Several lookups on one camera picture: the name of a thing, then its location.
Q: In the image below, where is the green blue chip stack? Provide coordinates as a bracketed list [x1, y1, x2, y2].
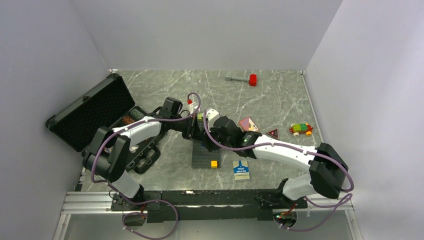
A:
[130, 108, 144, 121]

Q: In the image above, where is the black poker chip case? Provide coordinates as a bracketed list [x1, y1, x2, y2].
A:
[45, 73, 164, 174]

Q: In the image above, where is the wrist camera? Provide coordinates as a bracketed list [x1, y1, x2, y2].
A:
[206, 108, 221, 125]
[186, 99, 198, 114]

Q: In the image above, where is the red playing card deck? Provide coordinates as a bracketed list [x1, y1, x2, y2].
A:
[238, 116, 260, 132]

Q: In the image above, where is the lower grey lego baseplate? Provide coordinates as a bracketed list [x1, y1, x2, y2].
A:
[191, 142, 222, 169]

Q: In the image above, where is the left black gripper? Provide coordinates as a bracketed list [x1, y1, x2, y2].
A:
[171, 114, 203, 143]

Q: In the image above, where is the upper grey lego baseplate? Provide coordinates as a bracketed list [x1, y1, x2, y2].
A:
[195, 112, 217, 136]

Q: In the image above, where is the grey lego baseplate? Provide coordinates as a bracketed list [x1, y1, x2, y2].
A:
[195, 112, 217, 136]
[191, 142, 222, 169]

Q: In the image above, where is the blue texas holdem card box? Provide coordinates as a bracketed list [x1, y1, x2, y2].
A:
[233, 159, 250, 181]

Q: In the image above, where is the red block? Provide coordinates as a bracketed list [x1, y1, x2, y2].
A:
[248, 74, 257, 87]

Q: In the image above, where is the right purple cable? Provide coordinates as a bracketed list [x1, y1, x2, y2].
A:
[202, 109, 355, 233]

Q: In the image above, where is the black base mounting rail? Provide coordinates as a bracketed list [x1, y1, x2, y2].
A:
[110, 189, 308, 223]

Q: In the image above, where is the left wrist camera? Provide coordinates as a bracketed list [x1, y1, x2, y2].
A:
[186, 99, 198, 114]

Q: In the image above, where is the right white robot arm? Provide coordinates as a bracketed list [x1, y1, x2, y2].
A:
[203, 114, 352, 208]

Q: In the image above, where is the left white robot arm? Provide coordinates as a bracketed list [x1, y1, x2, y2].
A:
[82, 97, 201, 210]

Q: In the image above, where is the colourful lego toy car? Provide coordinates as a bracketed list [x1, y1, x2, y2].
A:
[289, 123, 314, 137]

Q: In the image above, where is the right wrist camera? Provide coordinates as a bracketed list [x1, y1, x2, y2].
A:
[206, 108, 221, 125]

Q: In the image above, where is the grey cylinder tool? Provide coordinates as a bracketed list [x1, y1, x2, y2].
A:
[224, 75, 249, 82]

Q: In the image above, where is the orange black chip stack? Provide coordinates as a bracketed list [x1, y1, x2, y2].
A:
[122, 115, 135, 125]

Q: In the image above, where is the small yellow lego brick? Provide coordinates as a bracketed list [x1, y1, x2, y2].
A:
[210, 160, 218, 169]

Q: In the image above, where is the red triangular dealer button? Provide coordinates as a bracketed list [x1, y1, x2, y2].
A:
[266, 128, 280, 140]

